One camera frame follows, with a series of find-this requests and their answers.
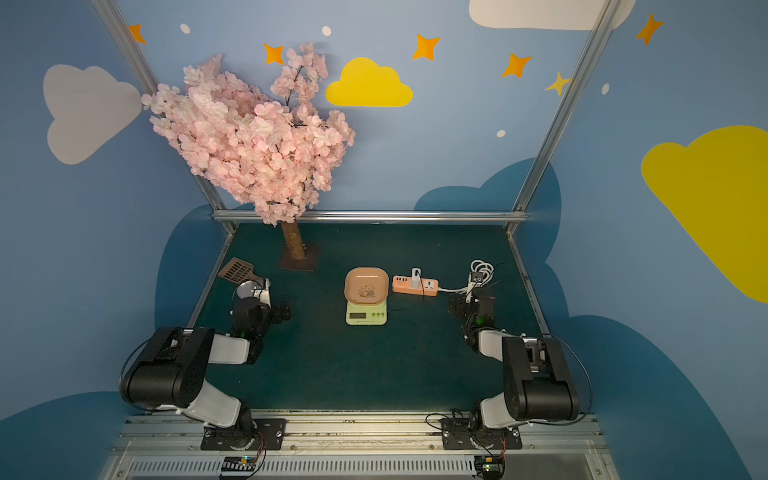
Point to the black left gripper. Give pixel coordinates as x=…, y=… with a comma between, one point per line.
x=278, y=311

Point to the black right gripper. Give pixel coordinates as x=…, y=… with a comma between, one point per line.
x=473, y=298

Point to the white usb charger adapter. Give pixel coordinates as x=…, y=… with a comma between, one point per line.
x=416, y=278

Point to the green electronic scale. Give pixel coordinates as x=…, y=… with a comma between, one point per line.
x=360, y=314

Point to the orange power strip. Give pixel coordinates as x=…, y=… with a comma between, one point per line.
x=402, y=285

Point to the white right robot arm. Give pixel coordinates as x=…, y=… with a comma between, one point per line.
x=537, y=385

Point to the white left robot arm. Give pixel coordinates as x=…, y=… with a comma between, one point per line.
x=169, y=370

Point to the silver tin can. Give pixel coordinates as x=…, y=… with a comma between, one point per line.
x=248, y=289

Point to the brown litter scoop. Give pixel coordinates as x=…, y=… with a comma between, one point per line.
x=239, y=271

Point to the pink panda dish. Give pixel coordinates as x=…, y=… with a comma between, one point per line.
x=366, y=286

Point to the pink cherry blossom tree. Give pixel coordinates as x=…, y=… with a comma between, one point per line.
x=274, y=151

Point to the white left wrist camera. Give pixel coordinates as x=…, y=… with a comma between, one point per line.
x=261, y=291

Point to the aluminium frame rail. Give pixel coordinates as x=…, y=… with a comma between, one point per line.
x=372, y=217

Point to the slotted aluminium base rail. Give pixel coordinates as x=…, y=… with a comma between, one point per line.
x=316, y=444

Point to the aluminium frame post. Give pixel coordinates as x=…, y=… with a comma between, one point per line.
x=583, y=70

